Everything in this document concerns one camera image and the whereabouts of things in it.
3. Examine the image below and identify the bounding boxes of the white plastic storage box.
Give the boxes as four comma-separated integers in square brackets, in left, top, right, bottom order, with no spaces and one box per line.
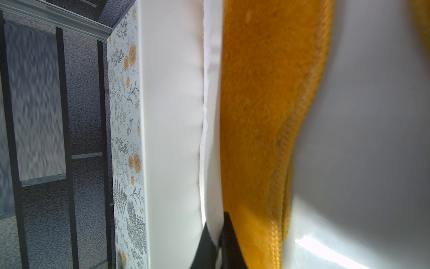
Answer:
[138,1,430,269]

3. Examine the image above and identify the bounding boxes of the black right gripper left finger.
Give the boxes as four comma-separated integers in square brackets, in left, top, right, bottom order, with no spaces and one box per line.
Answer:
[190,224,218,269]

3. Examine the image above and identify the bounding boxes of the white insole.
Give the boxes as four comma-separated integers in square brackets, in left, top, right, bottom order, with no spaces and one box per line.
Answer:
[199,0,225,246]

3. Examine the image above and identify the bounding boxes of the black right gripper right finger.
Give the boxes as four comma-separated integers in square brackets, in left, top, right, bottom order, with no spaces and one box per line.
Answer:
[221,212,248,269]

